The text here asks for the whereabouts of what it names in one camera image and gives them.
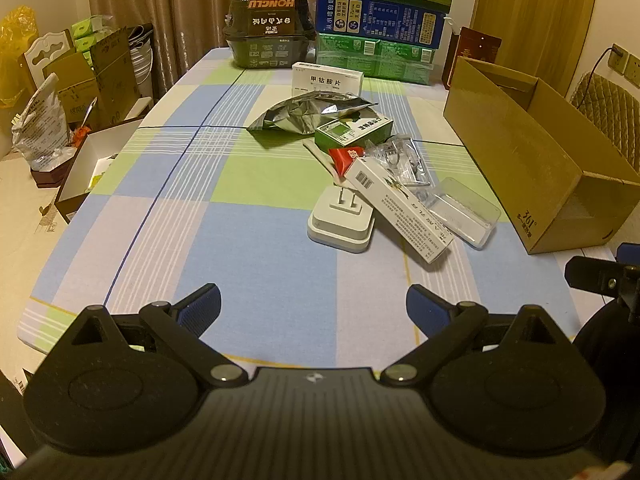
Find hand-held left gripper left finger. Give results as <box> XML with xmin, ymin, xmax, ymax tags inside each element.
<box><xmin>72</xmin><ymin>282</ymin><xmax>247</xmax><ymax>389</ymax></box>

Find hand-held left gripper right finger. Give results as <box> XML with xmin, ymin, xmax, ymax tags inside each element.
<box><xmin>379</xmin><ymin>283</ymin><xmax>572</xmax><ymax>388</ymax></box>

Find long white medicine box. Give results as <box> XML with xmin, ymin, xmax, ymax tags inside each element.
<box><xmin>345</xmin><ymin>156</ymin><xmax>454</xmax><ymax>265</ymax></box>

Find clear plastic blister tray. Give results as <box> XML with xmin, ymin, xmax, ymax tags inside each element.
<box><xmin>427</xmin><ymin>176</ymin><xmax>502</xmax><ymax>250</ymax></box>

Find white power adapter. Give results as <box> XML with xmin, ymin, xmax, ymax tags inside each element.
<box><xmin>306</xmin><ymin>185</ymin><xmax>377</xmax><ymax>255</ymax></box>

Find clear bag with metal rack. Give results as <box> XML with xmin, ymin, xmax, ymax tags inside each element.
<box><xmin>367</xmin><ymin>135</ymin><xmax>432</xmax><ymax>188</ymax></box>

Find red snack packet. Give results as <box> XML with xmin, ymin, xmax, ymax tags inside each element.
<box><xmin>328</xmin><ymin>146</ymin><xmax>368</xmax><ymax>179</ymax></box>

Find silver foil bag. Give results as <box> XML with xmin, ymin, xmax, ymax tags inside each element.
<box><xmin>246</xmin><ymin>92</ymin><xmax>379</xmax><ymax>137</ymax></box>

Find checkered cloth covered desktop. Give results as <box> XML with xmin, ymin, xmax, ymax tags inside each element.
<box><xmin>17</xmin><ymin>47</ymin><xmax>640</xmax><ymax>376</ymax></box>

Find quilted chair back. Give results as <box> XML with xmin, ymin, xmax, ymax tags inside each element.
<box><xmin>570</xmin><ymin>72</ymin><xmax>640</xmax><ymax>163</ymax></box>

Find open white lined box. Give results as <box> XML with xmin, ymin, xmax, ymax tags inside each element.
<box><xmin>54</xmin><ymin>119</ymin><xmax>146</xmax><ymax>224</ymax></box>

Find white plastic strip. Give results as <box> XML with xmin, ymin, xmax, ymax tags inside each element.
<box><xmin>301</xmin><ymin>139</ymin><xmax>348</xmax><ymax>183</ymax></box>

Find green and white medicine box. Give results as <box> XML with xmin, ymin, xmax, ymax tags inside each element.
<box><xmin>314</xmin><ymin>115</ymin><xmax>393</xmax><ymax>152</ymax></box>

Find dark red box base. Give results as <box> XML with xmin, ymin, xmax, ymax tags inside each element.
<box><xmin>30</xmin><ymin>160</ymin><xmax>76</xmax><ymax>188</ymax></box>

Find white plastic bag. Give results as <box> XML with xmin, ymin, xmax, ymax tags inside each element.
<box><xmin>11</xmin><ymin>74</ymin><xmax>71</xmax><ymax>171</ymax></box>

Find stacked white buckets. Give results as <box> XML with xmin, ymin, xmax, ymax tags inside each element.
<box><xmin>129</xmin><ymin>35</ymin><xmax>153</xmax><ymax>98</ymax></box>

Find tall brown cardboard box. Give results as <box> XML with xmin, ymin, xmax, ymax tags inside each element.
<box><xmin>90</xmin><ymin>25</ymin><xmax>156</xmax><ymax>128</ymax></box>

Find green shrink-wrapped carton pack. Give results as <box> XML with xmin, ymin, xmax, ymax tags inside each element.
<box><xmin>317</xmin><ymin>32</ymin><xmax>383</xmax><ymax>78</ymax></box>
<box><xmin>380</xmin><ymin>40</ymin><xmax>436</xmax><ymax>85</ymax></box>

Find white medicine box green stripe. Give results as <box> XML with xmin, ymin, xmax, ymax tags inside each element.
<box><xmin>291</xmin><ymin>61</ymin><xmax>364</xmax><ymax>100</ymax></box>

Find yellow wooden door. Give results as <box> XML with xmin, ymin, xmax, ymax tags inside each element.
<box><xmin>470</xmin><ymin>0</ymin><xmax>601</xmax><ymax>101</ymax></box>

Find dark red gift box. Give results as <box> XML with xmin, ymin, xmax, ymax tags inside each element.
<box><xmin>442</xmin><ymin>26</ymin><xmax>502</xmax><ymax>92</ymax></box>

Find dark green lidded food box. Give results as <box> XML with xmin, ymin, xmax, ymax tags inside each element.
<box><xmin>222</xmin><ymin>0</ymin><xmax>317</xmax><ymax>70</ymax></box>

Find blue milk carton box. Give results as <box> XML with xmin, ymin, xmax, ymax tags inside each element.
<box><xmin>315</xmin><ymin>0</ymin><xmax>446</xmax><ymax>51</ymax></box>

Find green tissue packs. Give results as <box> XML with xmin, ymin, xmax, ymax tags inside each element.
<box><xmin>71</xmin><ymin>14</ymin><xmax>118</xmax><ymax>53</ymax></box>

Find white carved chair back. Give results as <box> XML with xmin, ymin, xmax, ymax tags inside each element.
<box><xmin>22</xmin><ymin>29</ymin><xmax>76</xmax><ymax>68</ymax></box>

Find yellow plastic bag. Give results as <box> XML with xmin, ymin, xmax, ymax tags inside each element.
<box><xmin>0</xmin><ymin>6</ymin><xmax>38</xmax><ymax>108</ymax></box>

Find black charger cable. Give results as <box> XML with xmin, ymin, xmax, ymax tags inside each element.
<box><xmin>579</xmin><ymin>51</ymin><xmax>616</xmax><ymax>107</ymax></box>

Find wall socket with charger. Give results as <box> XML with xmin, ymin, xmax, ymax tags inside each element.
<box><xmin>607</xmin><ymin>44</ymin><xmax>640</xmax><ymax>77</ymax></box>

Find orange handled screwdriver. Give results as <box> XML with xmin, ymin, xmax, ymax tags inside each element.
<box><xmin>72</xmin><ymin>97</ymin><xmax>98</xmax><ymax>147</ymax></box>

